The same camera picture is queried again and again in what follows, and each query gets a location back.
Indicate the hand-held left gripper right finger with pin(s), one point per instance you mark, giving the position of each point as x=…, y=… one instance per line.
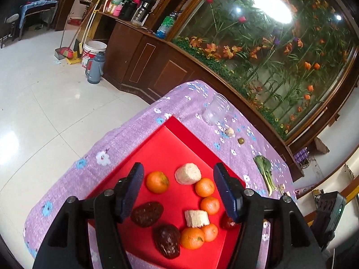
x=225, y=194

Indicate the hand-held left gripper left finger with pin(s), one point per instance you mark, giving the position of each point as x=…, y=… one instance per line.
x=131, y=193

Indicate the orange mandarin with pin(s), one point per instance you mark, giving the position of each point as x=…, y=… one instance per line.
x=210, y=232
x=192, y=238
x=204, y=187
x=157, y=182
x=210, y=205

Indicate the large dark red date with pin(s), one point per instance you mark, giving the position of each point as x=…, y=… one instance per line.
x=147, y=213

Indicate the glossy red jujube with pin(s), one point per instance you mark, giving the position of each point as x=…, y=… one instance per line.
x=227, y=222

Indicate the red cardboard box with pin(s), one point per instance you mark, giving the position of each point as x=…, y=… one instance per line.
x=168, y=151

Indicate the wrinkled dark date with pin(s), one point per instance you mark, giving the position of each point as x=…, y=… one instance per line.
x=167, y=241

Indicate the green bok choy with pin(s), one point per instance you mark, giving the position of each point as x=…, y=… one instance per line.
x=265, y=173

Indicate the small green fruit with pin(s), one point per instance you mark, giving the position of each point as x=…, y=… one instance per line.
x=240, y=140

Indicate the purple floral tablecloth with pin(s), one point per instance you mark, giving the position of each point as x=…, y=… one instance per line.
x=126, y=134

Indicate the purple bottle pack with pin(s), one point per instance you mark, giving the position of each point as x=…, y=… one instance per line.
x=301, y=155

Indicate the brown paper bag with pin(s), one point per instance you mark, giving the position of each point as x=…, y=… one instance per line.
x=321, y=145

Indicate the clear plastic cup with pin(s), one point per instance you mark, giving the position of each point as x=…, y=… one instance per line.
x=216, y=112

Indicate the grey thermos jug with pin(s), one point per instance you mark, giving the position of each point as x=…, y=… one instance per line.
x=95, y=68

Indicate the wooden cabinet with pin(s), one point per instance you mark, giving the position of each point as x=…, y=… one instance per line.
x=157, y=61

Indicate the glass flower display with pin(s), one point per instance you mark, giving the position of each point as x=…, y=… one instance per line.
x=252, y=61

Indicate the white plastic bucket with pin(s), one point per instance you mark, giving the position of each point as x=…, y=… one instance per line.
x=92, y=51

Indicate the broom with dustpan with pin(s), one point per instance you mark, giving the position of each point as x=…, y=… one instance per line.
x=66, y=52

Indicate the green label water bottle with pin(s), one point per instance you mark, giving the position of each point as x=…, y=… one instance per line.
x=165, y=25

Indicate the pink cup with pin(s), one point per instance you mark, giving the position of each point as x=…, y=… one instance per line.
x=115, y=9

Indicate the steel thermos flask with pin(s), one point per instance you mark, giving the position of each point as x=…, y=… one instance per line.
x=143, y=7

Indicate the table with blue cloth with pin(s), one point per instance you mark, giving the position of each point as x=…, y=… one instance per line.
x=38, y=8

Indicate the round stool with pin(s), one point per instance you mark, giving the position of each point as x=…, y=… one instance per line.
x=11, y=23

